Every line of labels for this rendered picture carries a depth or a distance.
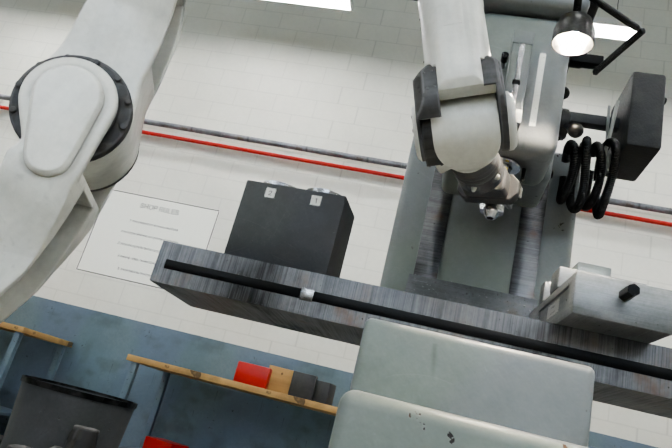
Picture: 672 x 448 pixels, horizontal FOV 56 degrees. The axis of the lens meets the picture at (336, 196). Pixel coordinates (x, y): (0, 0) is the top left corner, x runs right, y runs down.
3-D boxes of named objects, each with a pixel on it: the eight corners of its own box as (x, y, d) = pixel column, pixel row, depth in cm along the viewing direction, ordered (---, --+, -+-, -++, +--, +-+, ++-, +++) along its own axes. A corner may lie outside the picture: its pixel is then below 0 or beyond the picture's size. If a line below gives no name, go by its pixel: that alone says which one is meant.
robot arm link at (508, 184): (525, 171, 123) (514, 141, 113) (518, 216, 120) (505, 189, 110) (463, 169, 129) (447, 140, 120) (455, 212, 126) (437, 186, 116)
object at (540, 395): (592, 456, 85) (600, 367, 89) (344, 394, 92) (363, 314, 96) (531, 454, 131) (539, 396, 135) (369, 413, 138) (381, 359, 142)
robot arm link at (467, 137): (498, 163, 98) (509, 175, 79) (432, 171, 100) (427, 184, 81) (491, 95, 97) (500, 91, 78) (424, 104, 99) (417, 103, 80)
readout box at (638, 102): (667, 150, 147) (672, 74, 154) (626, 143, 149) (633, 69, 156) (639, 183, 166) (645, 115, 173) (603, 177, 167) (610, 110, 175)
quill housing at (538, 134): (560, 153, 119) (578, 17, 130) (451, 136, 123) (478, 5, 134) (542, 192, 137) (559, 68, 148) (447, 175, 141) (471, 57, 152)
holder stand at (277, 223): (323, 283, 121) (348, 189, 127) (220, 262, 126) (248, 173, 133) (334, 298, 132) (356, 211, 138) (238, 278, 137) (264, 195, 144)
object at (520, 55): (520, 123, 118) (535, 32, 125) (499, 120, 119) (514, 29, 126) (517, 133, 122) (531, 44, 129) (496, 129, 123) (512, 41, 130)
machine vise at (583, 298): (673, 335, 94) (677, 266, 98) (571, 312, 96) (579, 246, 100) (600, 363, 127) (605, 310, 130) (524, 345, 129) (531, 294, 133)
